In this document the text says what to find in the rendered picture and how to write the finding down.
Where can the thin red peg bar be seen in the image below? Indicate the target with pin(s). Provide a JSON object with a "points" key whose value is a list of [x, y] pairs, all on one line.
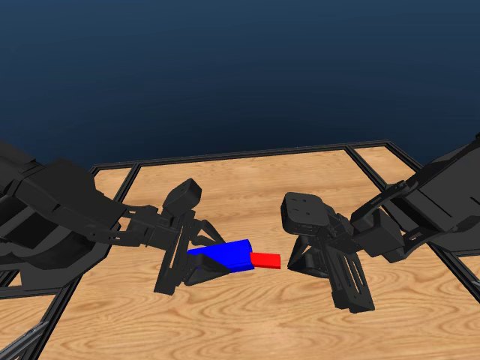
{"points": [[266, 260]]}

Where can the blue hollow socket block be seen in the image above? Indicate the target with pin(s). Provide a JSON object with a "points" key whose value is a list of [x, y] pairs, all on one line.
{"points": [[232, 253]]}

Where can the black table frame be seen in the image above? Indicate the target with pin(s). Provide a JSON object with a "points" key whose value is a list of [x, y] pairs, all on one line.
{"points": [[243, 155]]}

